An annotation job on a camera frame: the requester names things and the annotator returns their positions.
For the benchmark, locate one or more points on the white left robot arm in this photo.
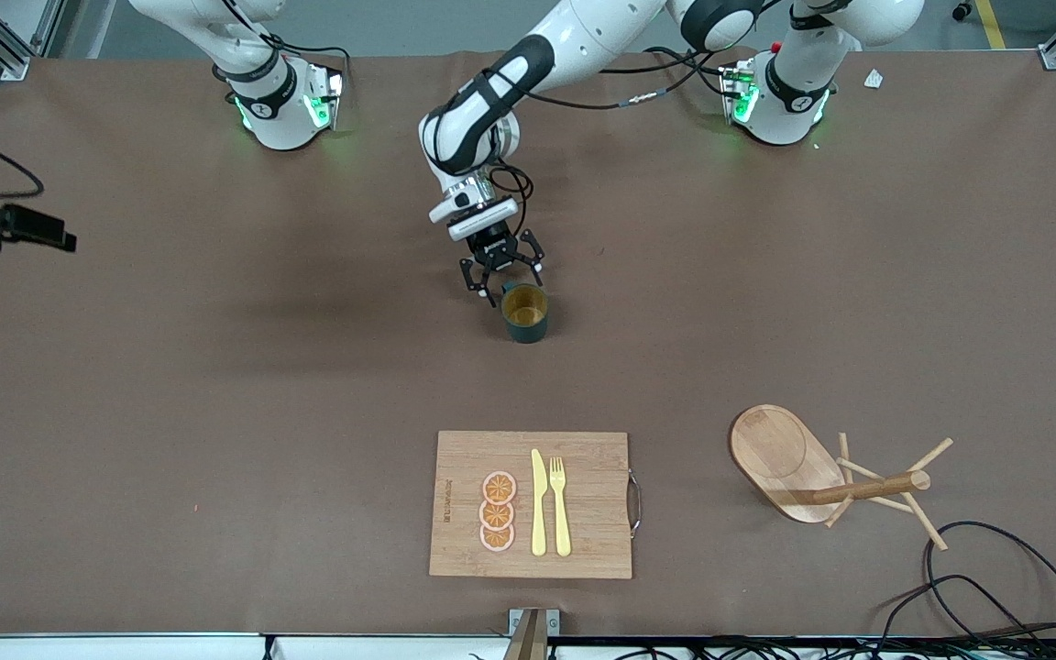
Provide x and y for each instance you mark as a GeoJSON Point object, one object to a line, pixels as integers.
{"type": "Point", "coordinates": [583, 37]}

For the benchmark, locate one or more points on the wooden mug tree stand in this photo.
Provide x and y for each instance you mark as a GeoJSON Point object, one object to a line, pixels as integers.
{"type": "Point", "coordinates": [771, 449]}

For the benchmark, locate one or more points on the grey metal bracket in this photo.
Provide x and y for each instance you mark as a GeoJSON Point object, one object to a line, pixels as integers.
{"type": "Point", "coordinates": [554, 621]}

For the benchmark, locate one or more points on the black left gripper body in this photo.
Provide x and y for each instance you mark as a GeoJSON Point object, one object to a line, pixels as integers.
{"type": "Point", "coordinates": [494, 247]}

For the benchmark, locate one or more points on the dark teal ceramic cup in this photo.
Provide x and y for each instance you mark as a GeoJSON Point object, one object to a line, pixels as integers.
{"type": "Point", "coordinates": [528, 321]}

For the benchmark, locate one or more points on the yellow plastic fork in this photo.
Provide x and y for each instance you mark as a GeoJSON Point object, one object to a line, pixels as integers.
{"type": "Point", "coordinates": [562, 522]}

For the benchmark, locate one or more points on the black caster wheel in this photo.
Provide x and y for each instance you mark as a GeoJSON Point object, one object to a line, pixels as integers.
{"type": "Point", "coordinates": [961, 10]}

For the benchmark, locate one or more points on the orange slice toy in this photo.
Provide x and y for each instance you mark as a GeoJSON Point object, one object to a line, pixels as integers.
{"type": "Point", "coordinates": [499, 487]}

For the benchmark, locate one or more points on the small white paper scrap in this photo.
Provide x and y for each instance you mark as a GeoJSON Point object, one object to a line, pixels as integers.
{"type": "Point", "coordinates": [874, 79]}

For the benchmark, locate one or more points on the yellow plastic knife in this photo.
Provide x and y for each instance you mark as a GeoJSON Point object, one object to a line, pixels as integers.
{"type": "Point", "coordinates": [538, 513]}

